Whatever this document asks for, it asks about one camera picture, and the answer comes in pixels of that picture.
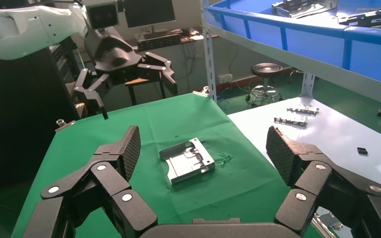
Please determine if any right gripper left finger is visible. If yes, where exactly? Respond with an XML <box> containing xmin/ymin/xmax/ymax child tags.
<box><xmin>22</xmin><ymin>125</ymin><xmax>159</xmax><ymax>238</ymax></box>

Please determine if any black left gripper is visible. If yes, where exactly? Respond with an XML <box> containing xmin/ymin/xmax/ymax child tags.
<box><xmin>72</xmin><ymin>26</ymin><xmax>179</xmax><ymax>121</ymax></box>

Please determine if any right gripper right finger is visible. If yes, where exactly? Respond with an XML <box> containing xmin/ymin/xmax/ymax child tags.
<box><xmin>265</xmin><ymin>126</ymin><xmax>381</xmax><ymax>238</ymax></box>

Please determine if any stamped sheet metal bracket part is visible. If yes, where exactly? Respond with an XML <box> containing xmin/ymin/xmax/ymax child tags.
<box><xmin>271</xmin><ymin>0</ymin><xmax>339</xmax><ymax>18</ymax></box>
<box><xmin>338</xmin><ymin>6</ymin><xmax>381</xmax><ymax>28</ymax></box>
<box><xmin>159</xmin><ymin>137</ymin><xmax>216</xmax><ymax>186</ymax></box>

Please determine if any wooden desk with black legs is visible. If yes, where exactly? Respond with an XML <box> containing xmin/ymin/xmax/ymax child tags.
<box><xmin>124</xmin><ymin>28</ymin><xmax>211</xmax><ymax>107</ymax></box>

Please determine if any white paper sheet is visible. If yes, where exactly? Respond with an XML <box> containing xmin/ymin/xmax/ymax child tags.
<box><xmin>228</xmin><ymin>96</ymin><xmax>381</xmax><ymax>206</ymax></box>

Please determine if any black keyboard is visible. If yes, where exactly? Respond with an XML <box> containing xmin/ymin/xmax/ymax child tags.
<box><xmin>136</xmin><ymin>32</ymin><xmax>183</xmax><ymax>52</ymax></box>

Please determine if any green table cloth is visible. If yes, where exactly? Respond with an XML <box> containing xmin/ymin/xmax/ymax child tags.
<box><xmin>11</xmin><ymin>92</ymin><xmax>310</xmax><ymax>238</ymax></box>

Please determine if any small notched metal strip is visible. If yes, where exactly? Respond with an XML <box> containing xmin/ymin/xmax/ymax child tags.
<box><xmin>286</xmin><ymin>105</ymin><xmax>320</xmax><ymax>116</ymax></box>
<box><xmin>273</xmin><ymin>117</ymin><xmax>309</xmax><ymax>128</ymax></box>

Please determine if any black computer monitor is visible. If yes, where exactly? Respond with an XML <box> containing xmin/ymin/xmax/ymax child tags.
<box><xmin>123</xmin><ymin>0</ymin><xmax>177</xmax><ymax>29</ymax></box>

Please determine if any white metal shelf deck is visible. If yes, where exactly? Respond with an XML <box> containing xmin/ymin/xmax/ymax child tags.
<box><xmin>210</xmin><ymin>24</ymin><xmax>381</xmax><ymax>110</ymax></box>

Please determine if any metal stool base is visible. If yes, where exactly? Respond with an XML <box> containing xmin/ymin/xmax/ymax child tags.
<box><xmin>245</xmin><ymin>62</ymin><xmax>285</xmax><ymax>109</ymax></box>

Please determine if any blue plastic bin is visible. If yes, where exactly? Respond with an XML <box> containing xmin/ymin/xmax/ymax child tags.
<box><xmin>206</xmin><ymin>0</ymin><xmax>381</xmax><ymax>89</ymax></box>

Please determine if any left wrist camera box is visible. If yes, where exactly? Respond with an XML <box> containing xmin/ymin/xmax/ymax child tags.
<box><xmin>84</xmin><ymin>0</ymin><xmax>121</xmax><ymax>31</ymax></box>

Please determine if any perforated grey shelf post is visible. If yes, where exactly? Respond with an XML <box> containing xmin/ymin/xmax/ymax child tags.
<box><xmin>199</xmin><ymin>0</ymin><xmax>218</xmax><ymax>100</ymax></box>
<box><xmin>299</xmin><ymin>71</ymin><xmax>316</xmax><ymax>99</ymax></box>

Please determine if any white wall socket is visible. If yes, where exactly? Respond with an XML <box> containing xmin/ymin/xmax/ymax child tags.
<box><xmin>217</xmin><ymin>73</ymin><xmax>234</xmax><ymax>85</ymax></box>

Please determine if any blue floor cable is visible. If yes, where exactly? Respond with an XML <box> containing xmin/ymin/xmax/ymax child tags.
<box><xmin>216</xmin><ymin>96</ymin><xmax>232</xmax><ymax>111</ymax></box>

